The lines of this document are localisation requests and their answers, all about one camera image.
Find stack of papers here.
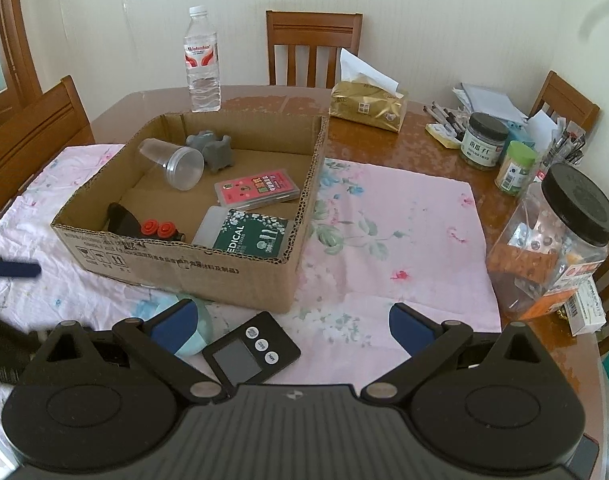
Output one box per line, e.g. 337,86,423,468
453,82,528,126

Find black toy with red caps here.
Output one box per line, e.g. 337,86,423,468
138,219,186,242

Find small jar with black lid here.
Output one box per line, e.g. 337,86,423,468
459,112,509,168

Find cardboard box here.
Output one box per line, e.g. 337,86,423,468
51,111,331,315

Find grey toy figure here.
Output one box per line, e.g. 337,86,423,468
186,131,236,175

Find small bottle with green lid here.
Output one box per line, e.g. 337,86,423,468
495,141,540,196

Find yellow sticky notes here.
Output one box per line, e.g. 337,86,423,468
426,122,462,150

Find pen holder with pens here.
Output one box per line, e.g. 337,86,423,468
527,110,588,181

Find white medicine box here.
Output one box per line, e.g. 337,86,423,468
565,280,608,337

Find clear plastic cup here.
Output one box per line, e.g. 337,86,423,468
138,137,205,192

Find pink card case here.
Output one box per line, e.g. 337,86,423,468
214,168,301,211

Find white bottle with green label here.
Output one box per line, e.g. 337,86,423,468
192,205,291,260

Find gold tissue pack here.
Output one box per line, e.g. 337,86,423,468
329,47,409,133

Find black digital timer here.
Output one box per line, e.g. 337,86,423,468
202,311,302,387

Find large clear jar black lid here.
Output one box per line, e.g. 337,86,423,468
486,162,609,322

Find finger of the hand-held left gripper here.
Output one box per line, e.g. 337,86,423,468
0,311,39,384
0,254,42,279

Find bunch of black pens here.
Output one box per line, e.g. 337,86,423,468
423,102,466,141

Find pink floral tablecloth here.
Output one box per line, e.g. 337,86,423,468
0,144,503,466

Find black oval pad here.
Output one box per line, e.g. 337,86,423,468
107,202,142,235

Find clear plastic water bottle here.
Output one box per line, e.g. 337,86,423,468
183,5,222,113

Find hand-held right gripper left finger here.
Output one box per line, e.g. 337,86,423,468
32,299,228,406

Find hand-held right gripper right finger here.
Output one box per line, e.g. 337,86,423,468
359,302,558,406

